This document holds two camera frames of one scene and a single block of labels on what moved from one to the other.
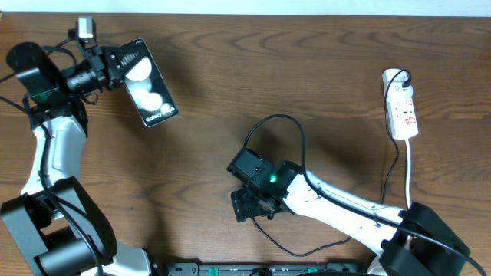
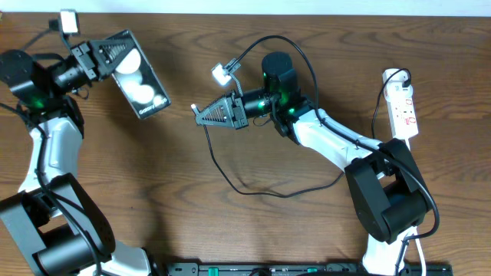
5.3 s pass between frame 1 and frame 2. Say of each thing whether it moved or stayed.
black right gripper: moved
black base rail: stayed
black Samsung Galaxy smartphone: moved
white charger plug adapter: stayed
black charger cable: moved
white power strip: stayed
